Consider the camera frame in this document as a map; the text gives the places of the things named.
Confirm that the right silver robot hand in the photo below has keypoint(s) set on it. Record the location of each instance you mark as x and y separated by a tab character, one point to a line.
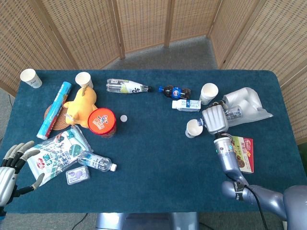
214	118

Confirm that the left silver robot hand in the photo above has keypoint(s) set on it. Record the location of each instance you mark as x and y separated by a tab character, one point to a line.
6	183

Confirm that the clear water bottle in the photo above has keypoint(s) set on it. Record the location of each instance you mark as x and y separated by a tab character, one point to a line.
233	113

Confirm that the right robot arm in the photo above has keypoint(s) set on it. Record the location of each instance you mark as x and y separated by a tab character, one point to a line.
229	160

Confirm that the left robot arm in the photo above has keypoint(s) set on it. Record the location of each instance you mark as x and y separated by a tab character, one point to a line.
2	211

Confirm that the paper cup blue flower print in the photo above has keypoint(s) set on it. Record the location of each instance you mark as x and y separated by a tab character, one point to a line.
193	130

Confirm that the white milk bottle blue label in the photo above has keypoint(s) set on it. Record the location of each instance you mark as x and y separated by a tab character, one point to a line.
188	105

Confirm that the Pepsi cola bottle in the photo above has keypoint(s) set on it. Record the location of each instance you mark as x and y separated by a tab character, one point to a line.
175	92

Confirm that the white bottle cap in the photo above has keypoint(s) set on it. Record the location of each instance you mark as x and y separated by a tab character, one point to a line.
123	118

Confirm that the capped Aquafina water bottle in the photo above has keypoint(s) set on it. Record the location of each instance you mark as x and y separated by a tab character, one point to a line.
96	161

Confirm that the clear bottle lime label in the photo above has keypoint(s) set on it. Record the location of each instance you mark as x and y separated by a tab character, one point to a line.
127	86

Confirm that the white paper cup grey print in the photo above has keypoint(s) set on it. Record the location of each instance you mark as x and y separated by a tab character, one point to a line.
32	80

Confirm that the red-lidded round container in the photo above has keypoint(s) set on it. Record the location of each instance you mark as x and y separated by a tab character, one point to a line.
102	121

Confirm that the plain white paper cup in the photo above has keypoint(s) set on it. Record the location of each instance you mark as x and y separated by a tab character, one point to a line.
84	79

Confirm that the stacked white paper cups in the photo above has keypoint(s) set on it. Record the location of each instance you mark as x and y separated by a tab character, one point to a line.
208	92

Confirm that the white plastic bag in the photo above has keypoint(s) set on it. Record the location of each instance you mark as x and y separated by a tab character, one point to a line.
251	100

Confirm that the red green cookie box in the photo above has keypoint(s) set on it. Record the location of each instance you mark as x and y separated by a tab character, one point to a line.
247	155

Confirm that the white green snack bag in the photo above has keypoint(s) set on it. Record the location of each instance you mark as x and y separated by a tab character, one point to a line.
60	153

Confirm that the clear case purple insert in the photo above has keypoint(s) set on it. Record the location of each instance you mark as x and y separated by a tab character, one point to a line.
78	175

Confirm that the round woven brown coaster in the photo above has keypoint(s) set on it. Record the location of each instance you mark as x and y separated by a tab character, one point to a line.
60	122

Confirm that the long blue plastic wrap box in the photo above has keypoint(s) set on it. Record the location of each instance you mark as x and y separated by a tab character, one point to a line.
56	107

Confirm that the yellow plush toy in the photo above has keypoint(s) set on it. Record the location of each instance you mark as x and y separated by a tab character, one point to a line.
82	105

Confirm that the wooden rattan folding screen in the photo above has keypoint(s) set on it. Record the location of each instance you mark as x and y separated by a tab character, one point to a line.
144	24

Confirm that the grey robot torso base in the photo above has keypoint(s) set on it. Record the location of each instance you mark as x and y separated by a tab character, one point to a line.
146	221

